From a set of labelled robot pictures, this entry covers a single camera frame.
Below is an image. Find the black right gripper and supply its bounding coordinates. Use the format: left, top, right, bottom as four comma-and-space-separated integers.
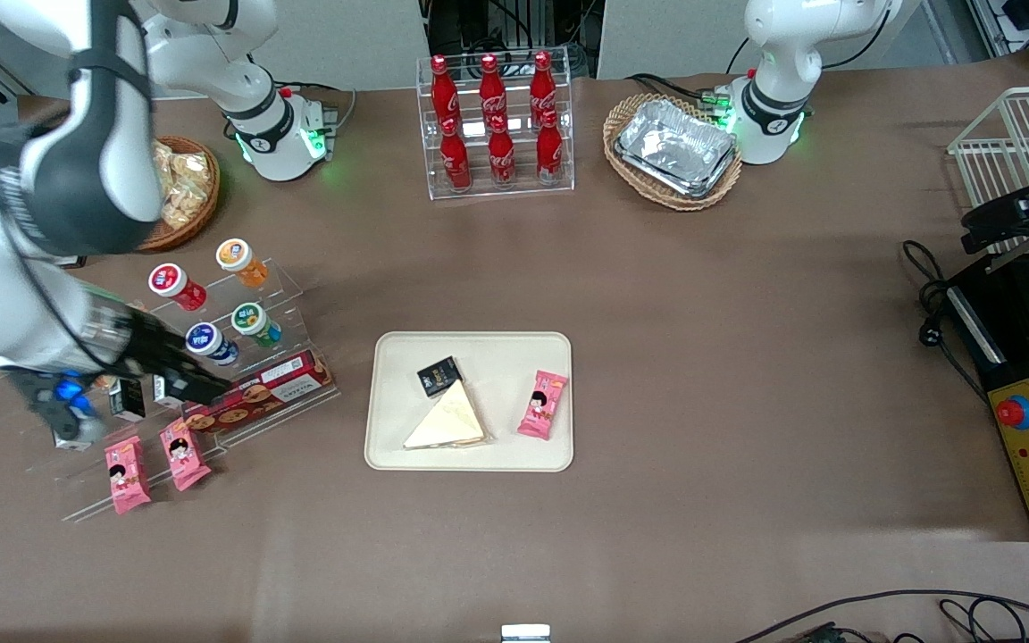
84, 299, 232, 405

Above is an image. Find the pale triangle sandwich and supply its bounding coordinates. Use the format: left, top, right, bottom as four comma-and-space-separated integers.
402, 379, 490, 450

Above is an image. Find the cream rectangular tray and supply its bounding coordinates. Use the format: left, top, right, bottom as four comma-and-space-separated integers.
364, 331, 575, 472

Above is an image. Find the aluminium foil tray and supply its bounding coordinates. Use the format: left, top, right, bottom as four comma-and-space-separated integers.
615, 98, 739, 199

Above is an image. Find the blue cap small bottle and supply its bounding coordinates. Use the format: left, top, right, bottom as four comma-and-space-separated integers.
185, 321, 239, 366

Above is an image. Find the pink snack packet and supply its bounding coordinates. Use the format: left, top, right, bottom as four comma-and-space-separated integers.
104, 435, 153, 516
516, 370, 570, 441
159, 417, 212, 493

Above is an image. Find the green cap small bottle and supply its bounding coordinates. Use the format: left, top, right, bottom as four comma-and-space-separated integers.
230, 302, 284, 348

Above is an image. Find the red cookie box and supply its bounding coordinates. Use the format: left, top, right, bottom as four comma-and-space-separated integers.
182, 350, 335, 436

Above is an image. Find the clear acrylic stepped display stand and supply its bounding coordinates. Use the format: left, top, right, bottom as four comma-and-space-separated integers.
50, 257, 343, 525

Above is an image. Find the red cap small bottle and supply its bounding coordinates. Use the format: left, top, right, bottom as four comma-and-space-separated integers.
147, 263, 208, 312

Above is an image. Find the orange cap small bottle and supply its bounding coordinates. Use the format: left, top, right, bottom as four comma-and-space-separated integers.
215, 238, 269, 288

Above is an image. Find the brown wicker snack basket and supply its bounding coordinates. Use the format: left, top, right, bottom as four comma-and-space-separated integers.
135, 136, 222, 253

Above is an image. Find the light wicker basket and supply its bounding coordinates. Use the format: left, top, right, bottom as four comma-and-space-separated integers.
603, 93, 744, 213

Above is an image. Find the red cola bottle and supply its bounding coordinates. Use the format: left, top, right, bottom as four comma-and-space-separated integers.
488, 116, 517, 188
536, 111, 565, 186
529, 51, 558, 121
430, 55, 462, 126
439, 119, 473, 192
478, 54, 507, 126

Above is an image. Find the clear acrylic bottle rack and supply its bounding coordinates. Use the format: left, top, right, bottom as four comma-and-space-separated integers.
415, 52, 576, 201

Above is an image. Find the white wire basket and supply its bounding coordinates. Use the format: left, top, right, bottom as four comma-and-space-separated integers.
948, 85, 1029, 257

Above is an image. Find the black power cable with plug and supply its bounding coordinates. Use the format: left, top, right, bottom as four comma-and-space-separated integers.
901, 238, 991, 405

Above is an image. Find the metal shelf frame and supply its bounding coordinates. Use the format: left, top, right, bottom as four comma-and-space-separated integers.
966, 0, 1029, 65

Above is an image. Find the grey connector plug with cable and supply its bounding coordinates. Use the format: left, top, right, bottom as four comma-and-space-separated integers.
280, 82, 360, 137

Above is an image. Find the black cable bundle with connector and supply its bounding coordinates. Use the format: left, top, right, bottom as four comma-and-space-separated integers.
626, 73, 735, 115

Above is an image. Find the long black cable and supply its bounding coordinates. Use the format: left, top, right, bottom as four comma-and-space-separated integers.
733, 588, 1029, 643

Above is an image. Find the black equipment rack with cables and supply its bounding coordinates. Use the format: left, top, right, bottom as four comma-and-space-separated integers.
421, 0, 605, 81

